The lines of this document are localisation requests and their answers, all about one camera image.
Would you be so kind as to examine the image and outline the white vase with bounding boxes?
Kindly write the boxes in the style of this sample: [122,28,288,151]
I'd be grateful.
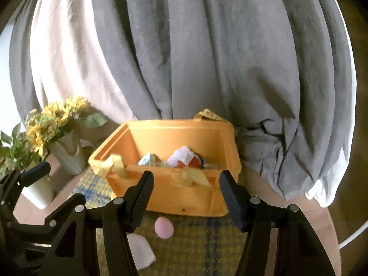
[21,175,55,209]

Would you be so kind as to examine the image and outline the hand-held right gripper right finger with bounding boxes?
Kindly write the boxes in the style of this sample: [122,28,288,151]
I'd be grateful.
[219,170,335,276]

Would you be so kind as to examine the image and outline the green leafy plant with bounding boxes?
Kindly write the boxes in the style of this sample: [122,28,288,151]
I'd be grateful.
[0,123,40,173]

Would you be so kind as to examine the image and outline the yellow green plaid mat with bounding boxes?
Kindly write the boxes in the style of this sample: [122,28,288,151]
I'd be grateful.
[69,167,253,276]

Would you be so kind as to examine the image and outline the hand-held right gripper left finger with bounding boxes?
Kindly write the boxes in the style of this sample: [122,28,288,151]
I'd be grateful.
[37,170,155,276]

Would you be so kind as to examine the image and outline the white curtain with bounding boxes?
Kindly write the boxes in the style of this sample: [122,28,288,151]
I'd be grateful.
[305,175,355,208]

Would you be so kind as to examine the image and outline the white cloth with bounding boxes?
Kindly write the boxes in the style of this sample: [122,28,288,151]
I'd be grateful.
[127,234,157,271]

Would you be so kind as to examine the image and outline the grey green vase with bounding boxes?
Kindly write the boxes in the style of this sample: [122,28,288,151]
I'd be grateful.
[47,131,87,175]

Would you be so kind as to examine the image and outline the grey curtain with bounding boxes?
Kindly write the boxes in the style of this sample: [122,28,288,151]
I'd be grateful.
[89,0,355,207]
[9,17,43,119]

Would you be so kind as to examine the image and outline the sunflower bouquet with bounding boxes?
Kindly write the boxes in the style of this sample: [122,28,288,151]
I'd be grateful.
[25,96,108,159]

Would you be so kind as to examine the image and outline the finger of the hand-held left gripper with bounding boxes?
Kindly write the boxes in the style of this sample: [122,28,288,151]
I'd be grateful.
[21,162,52,188]
[13,193,87,237]

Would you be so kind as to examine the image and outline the black mouse plush toy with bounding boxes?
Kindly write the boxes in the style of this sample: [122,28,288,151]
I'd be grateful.
[167,147,206,169]

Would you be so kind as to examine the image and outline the pale pink curtain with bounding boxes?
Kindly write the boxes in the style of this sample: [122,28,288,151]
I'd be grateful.
[30,0,151,122]

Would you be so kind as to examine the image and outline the orange plastic box yellow handles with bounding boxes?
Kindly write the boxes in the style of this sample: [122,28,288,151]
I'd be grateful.
[89,109,242,217]

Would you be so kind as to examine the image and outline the pale pink egg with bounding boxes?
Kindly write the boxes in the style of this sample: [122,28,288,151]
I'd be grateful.
[154,217,174,240]

